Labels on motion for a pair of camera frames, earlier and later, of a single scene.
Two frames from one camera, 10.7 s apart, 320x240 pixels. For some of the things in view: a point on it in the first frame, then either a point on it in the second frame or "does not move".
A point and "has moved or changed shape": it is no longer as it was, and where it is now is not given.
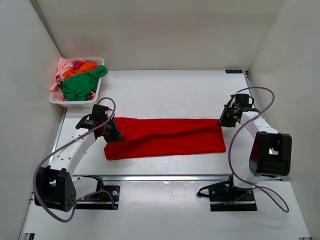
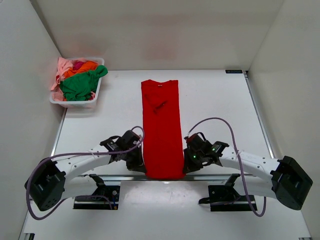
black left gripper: [116, 136] → [138, 164]
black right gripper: [223, 122] → [188, 166]
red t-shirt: [145, 136] has moved or changed shape
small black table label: [233, 71] does not move
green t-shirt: [81, 87] does not move
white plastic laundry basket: [90, 103] does not move
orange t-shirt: [86, 66] does not move
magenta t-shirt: [77, 65] does not move
